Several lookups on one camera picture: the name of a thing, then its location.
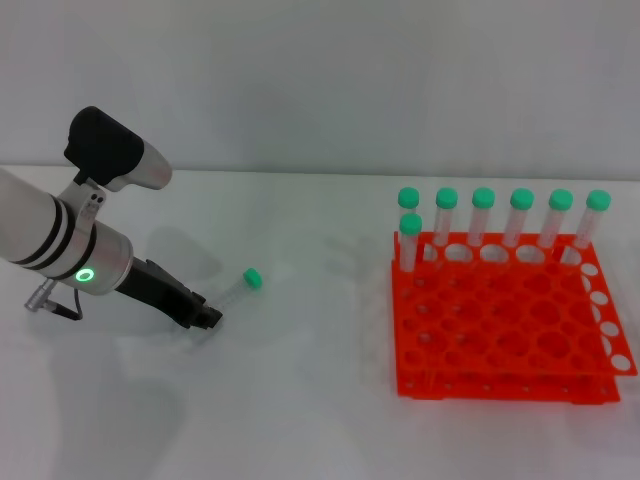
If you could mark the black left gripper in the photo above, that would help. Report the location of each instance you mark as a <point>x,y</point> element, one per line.
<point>155,292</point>

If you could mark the green capped clear test tube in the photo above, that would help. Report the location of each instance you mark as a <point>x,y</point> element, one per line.
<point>411,225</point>
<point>597,201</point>
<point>560,201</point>
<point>482,200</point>
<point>235,292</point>
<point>446,200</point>
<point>521,201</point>
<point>409,197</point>

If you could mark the orange plastic test tube rack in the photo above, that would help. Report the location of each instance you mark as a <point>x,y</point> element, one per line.
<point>500,320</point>

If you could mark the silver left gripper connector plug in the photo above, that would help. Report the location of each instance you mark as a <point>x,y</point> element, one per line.
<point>41,297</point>

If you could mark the silver black wrist camera box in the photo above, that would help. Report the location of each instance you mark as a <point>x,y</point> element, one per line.
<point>107,147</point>

